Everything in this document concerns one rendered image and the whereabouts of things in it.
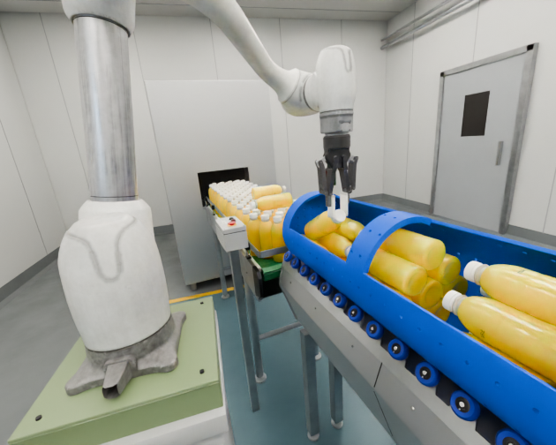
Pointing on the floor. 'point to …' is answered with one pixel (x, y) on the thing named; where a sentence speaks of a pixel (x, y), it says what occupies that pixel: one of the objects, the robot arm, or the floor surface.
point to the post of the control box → (244, 328)
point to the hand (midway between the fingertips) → (337, 206)
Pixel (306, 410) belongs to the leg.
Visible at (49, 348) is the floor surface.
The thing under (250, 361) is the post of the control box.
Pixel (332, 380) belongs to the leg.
